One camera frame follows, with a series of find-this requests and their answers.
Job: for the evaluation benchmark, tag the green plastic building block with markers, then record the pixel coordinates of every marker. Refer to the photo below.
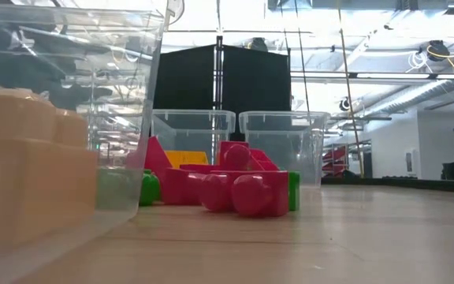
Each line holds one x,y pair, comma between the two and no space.
150,189
294,191

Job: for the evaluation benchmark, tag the red plastic building block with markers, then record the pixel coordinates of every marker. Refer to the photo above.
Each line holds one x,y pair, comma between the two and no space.
177,187
264,159
156,155
274,193

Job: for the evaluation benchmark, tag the black metal table frame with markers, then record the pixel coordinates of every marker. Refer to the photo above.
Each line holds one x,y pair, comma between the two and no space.
408,184

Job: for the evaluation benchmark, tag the small red building block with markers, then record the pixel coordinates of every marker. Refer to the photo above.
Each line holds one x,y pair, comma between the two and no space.
237,157

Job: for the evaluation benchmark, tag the yellow plastic building block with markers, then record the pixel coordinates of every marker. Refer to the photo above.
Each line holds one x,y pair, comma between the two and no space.
187,159

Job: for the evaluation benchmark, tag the clear plastic bin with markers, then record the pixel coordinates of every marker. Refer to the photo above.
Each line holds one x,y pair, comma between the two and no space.
53,260
191,118
309,130

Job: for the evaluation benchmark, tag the red metal rack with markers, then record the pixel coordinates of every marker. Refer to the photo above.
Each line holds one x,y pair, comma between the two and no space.
335,155

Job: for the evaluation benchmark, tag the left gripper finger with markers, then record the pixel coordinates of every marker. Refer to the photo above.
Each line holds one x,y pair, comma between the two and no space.
81,96
85,48

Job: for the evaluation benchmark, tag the yellow two-stud building block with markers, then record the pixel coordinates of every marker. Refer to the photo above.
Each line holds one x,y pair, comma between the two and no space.
34,189

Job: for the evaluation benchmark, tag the white wall-mounted box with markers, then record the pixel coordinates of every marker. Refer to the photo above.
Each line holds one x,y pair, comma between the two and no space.
411,161

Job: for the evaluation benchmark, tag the black round ceiling fixture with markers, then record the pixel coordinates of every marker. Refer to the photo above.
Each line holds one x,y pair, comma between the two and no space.
345,104

